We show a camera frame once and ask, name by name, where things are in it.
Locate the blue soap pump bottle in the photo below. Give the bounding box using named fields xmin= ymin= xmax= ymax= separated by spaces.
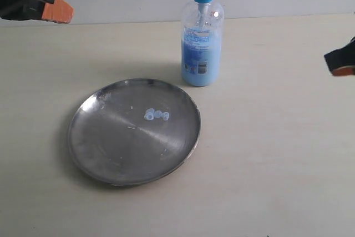
xmin=181 ymin=0 xmax=225 ymax=87

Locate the blue soap blob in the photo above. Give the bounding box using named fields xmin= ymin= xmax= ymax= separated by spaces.
xmin=144 ymin=108 xmax=170 ymax=121

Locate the round steel plate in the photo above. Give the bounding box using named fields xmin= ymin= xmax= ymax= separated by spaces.
xmin=67 ymin=78 xmax=201 ymax=186

